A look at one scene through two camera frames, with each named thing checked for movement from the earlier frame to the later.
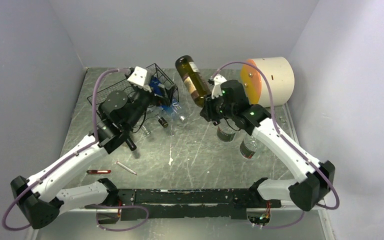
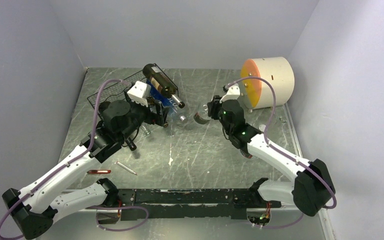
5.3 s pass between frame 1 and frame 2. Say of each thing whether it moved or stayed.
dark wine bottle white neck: moved
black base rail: stayed
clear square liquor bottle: moved
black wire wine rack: stayed
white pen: stayed
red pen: stayed
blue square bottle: stayed
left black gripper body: moved
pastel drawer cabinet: stayed
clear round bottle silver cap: moved
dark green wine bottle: stayed
